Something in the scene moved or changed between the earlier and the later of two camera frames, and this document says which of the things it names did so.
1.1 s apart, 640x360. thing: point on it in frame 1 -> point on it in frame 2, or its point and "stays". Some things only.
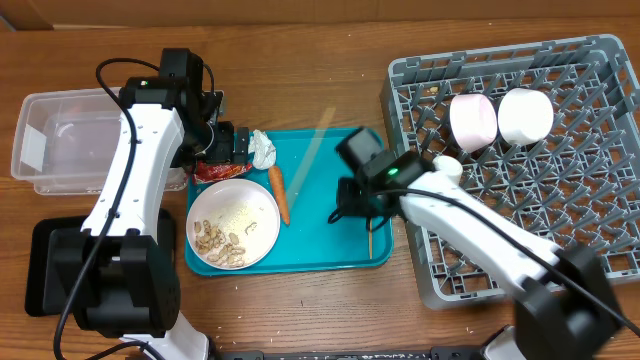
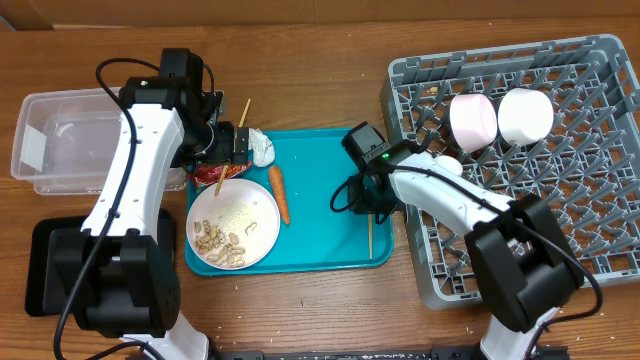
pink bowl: x=473 y=121 stays
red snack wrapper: x=206 y=173 stays
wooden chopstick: x=327 y=116 -> x=226 y=167
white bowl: x=525 y=116 stays
